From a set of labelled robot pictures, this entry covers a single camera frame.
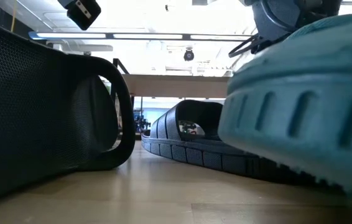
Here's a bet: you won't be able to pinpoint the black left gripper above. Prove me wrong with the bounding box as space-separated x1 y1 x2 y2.
57 0 102 31

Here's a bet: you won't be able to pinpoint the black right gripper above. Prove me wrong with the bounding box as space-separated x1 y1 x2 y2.
252 0 303 43

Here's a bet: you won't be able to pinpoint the teal green rubber slide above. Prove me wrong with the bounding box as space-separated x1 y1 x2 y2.
218 12 352 200

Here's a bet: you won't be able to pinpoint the black rubber slide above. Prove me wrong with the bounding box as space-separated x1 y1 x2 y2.
0 15 136 206
141 99 345 190

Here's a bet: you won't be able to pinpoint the wooden shelf black metal sides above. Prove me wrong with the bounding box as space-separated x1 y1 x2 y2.
110 58 233 141

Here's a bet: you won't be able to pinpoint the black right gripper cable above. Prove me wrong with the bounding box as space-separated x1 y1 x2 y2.
228 33 259 59

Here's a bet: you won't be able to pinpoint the metal overhead frame bar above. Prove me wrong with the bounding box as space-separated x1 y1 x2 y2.
28 30 254 43

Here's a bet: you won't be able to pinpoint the overhead camera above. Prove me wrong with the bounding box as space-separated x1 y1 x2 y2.
183 48 195 62

